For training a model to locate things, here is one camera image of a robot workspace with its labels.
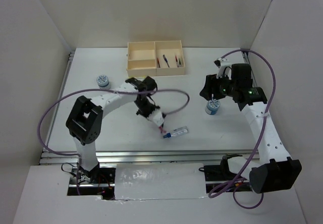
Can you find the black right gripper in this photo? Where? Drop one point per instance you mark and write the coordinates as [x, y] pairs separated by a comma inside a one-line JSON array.
[[211, 86]]

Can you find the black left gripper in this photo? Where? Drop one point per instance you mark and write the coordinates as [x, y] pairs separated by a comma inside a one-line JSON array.
[[146, 115]]

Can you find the blue ink pen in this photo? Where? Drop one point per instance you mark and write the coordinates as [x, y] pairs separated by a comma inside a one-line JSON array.
[[165, 59]]

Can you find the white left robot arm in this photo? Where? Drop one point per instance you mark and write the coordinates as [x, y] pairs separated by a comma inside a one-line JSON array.
[[85, 119]]

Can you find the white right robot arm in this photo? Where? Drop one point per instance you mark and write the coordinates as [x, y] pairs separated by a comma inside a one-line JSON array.
[[276, 169]]

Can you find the blue round jar right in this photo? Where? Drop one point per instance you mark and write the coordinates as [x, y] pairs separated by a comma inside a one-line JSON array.
[[212, 106]]

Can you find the blue round jar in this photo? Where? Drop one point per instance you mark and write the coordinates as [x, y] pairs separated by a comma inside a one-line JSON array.
[[212, 106], [103, 82]]

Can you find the clear bottle blue cap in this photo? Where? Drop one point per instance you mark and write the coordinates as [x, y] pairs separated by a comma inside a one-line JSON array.
[[176, 132]]

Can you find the blue round jar left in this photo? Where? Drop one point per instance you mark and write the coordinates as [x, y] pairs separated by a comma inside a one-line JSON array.
[[103, 82]]

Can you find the cream compartment tray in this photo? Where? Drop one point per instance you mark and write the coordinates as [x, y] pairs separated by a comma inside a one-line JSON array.
[[141, 58]]

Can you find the white foil cover plate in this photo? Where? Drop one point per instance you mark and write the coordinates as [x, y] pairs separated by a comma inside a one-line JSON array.
[[159, 181]]

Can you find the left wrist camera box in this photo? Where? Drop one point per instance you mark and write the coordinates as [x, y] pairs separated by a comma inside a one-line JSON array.
[[157, 117]]

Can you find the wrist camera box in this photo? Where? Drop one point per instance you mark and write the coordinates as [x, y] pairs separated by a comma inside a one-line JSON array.
[[157, 117], [222, 63]]

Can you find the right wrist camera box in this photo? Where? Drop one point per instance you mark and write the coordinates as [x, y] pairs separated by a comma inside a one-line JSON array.
[[222, 63]]

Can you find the aluminium table frame rail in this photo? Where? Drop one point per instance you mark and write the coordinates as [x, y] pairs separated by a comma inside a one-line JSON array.
[[127, 137]]

